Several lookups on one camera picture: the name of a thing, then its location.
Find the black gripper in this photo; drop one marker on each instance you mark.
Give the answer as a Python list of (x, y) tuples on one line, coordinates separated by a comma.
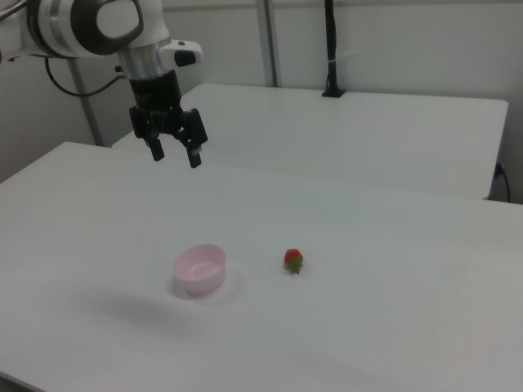
[(157, 96)]

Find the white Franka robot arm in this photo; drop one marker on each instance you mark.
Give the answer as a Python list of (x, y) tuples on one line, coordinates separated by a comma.
[(102, 24)]

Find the black camera pole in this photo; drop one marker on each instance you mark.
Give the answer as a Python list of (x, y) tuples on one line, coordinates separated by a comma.
[(332, 49)]

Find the white side table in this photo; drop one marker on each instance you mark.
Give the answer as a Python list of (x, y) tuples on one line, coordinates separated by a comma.
[(347, 139)]

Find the pink plastic bowl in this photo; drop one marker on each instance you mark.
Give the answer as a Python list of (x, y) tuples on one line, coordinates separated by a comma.
[(200, 268)]

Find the red strawberry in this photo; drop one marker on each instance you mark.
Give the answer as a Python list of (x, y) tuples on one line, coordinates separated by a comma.
[(293, 259)]

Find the grey wall profile post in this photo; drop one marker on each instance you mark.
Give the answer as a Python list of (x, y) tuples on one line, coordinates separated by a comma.
[(86, 102), (267, 41)]

